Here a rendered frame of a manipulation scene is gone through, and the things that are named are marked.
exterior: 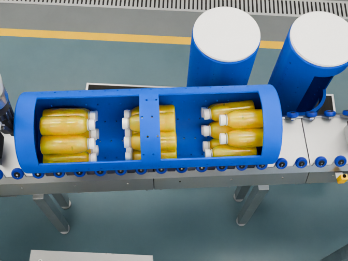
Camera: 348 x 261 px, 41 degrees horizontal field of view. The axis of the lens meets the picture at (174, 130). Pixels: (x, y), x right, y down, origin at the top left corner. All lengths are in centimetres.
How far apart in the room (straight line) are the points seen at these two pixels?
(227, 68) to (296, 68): 30
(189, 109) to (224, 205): 105
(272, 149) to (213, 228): 116
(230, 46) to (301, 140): 46
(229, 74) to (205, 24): 23
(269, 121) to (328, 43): 59
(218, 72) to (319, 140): 49
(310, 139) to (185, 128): 50
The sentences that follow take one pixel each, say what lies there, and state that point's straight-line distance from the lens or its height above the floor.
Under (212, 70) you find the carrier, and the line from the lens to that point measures 195.
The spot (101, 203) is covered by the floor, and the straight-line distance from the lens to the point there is 272.
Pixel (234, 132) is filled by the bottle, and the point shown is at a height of 113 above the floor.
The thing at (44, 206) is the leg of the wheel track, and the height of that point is 51.
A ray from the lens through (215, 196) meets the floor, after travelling 273.
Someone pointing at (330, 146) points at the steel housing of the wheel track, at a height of 93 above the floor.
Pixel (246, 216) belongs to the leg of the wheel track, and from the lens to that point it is 253.
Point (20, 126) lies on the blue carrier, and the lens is 158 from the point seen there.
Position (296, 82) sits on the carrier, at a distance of 209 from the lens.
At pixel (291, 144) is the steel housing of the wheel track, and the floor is 93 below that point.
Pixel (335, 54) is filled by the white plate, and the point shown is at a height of 104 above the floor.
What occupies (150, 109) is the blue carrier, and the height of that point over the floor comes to 123.
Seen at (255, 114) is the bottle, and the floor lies 117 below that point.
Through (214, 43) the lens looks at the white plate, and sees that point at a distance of 193.
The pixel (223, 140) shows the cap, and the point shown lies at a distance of 163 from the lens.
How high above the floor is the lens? 259
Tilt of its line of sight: 64 degrees down
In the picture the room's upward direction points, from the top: 4 degrees clockwise
